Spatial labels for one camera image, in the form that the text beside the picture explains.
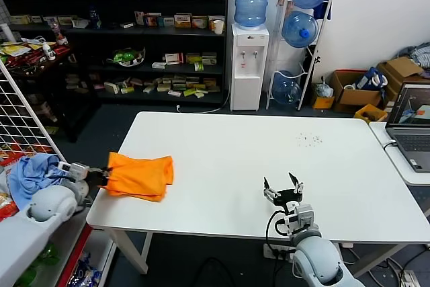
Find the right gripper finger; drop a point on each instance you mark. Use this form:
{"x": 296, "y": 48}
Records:
{"x": 268, "y": 193}
{"x": 298, "y": 187}

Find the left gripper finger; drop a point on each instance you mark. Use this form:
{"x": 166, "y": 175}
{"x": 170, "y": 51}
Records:
{"x": 107, "y": 169}
{"x": 104, "y": 183}

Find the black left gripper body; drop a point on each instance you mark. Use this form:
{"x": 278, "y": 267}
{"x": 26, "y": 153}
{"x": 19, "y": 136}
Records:
{"x": 97, "y": 177}

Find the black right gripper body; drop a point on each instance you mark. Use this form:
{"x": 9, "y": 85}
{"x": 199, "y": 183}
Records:
{"x": 287, "y": 197}

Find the orange t-shirt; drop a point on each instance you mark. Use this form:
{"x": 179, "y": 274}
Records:
{"x": 141, "y": 176}

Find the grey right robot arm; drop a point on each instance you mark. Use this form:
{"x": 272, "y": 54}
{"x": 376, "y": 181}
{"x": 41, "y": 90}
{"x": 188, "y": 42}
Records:
{"x": 319, "y": 260}

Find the pile of grey clothes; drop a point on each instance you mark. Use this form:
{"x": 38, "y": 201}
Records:
{"x": 420, "y": 53}

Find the large white table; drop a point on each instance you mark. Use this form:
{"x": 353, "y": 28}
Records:
{"x": 235, "y": 146}

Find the crumpled light blue cloth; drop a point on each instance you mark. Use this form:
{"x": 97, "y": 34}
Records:
{"x": 28, "y": 174}

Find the red and white shelf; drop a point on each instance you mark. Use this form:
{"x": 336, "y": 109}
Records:
{"x": 77, "y": 250}

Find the small yellow box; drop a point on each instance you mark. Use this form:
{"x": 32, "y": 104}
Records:
{"x": 322, "y": 102}

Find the small white side table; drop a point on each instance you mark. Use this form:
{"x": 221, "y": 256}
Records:
{"x": 396, "y": 166}

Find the yellow plastic bin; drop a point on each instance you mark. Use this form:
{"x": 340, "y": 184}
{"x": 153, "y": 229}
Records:
{"x": 371, "y": 114}

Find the open brown cardboard box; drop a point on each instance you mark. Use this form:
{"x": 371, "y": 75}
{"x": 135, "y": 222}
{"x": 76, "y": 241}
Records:
{"x": 359, "y": 100}

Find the white water dispenser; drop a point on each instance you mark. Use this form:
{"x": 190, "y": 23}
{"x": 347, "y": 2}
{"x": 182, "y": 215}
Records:
{"x": 247, "y": 88}

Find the bowl with green fruit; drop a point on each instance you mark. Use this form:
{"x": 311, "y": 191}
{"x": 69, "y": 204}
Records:
{"x": 126, "y": 56}

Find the grey open laptop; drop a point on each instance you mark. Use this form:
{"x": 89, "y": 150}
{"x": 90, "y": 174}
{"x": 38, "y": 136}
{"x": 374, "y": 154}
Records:
{"x": 411, "y": 139}

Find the blue shopping bag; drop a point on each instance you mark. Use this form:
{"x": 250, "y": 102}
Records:
{"x": 369, "y": 80}

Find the small white bottle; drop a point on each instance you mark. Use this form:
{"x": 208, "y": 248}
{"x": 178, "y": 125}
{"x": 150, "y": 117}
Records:
{"x": 50, "y": 53}

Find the white red medicine box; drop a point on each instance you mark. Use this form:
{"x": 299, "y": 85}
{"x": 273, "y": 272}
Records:
{"x": 174, "y": 59}

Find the black shelving unit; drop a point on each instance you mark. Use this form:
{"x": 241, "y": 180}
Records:
{"x": 151, "y": 40}

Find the green yellow medicine box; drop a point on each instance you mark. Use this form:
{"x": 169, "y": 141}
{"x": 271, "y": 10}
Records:
{"x": 193, "y": 58}

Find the white grey medicine box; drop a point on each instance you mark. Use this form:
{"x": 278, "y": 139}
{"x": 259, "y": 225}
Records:
{"x": 209, "y": 59}

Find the dark blue bottle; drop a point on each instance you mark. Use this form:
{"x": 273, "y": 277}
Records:
{"x": 94, "y": 18}

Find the tan cardboard box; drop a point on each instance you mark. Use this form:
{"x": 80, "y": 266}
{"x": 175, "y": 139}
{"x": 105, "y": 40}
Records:
{"x": 401, "y": 68}

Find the yellow white medicine box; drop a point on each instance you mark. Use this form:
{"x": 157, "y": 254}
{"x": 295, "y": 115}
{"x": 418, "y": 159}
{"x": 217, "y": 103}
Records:
{"x": 183, "y": 21}

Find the white paper roll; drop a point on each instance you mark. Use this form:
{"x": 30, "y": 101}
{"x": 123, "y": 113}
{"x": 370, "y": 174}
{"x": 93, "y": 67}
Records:
{"x": 7, "y": 33}

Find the white paper cup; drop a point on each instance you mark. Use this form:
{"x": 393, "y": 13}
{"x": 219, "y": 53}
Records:
{"x": 218, "y": 28}

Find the green white medicine box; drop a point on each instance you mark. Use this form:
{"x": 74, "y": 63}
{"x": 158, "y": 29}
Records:
{"x": 200, "y": 23}

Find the white orange medicine box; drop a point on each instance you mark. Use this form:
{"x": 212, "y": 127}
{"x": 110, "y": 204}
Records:
{"x": 211, "y": 19}

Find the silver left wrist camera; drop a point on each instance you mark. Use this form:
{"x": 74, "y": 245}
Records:
{"x": 77, "y": 170}

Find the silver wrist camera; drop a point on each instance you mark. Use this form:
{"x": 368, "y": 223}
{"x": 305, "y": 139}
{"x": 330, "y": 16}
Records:
{"x": 302, "y": 216}
{"x": 77, "y": 170}

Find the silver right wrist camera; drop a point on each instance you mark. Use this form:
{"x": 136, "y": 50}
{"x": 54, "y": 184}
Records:
{"x": 302, "y": 216}

